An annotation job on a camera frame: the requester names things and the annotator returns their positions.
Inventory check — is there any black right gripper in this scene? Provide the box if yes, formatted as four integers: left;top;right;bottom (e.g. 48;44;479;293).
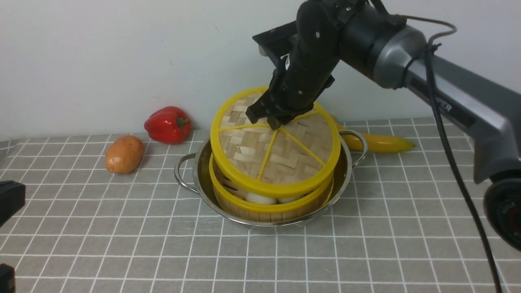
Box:
246;0;369;130

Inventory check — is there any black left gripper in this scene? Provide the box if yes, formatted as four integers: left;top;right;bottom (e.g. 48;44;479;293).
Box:
0;181;26;293

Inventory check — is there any woven bamboo steamer lid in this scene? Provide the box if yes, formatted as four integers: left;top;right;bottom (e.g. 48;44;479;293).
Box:
210;87;342;198

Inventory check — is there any bamboo steamer basket yellow rim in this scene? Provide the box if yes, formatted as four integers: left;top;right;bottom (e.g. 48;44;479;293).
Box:
209;155;334;223

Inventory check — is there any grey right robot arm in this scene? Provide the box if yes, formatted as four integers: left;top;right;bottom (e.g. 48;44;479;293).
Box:
246;0;521;250

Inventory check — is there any stainless steel pot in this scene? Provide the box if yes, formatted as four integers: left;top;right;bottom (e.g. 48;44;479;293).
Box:
174;140;368;235

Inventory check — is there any white round bun left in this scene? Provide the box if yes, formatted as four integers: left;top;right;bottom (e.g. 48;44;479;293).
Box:
245;192;277;205

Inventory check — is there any red bell pepper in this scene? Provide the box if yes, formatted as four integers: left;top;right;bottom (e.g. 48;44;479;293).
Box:
144;106;192;144

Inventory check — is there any yellow banana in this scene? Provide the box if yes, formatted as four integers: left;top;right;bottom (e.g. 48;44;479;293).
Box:
341;133;415;153

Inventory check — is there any brown potato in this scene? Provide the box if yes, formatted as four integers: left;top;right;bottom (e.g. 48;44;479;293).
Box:
105;135;145;174

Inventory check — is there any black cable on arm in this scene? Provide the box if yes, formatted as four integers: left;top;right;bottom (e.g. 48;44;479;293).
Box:
368;0;503;293

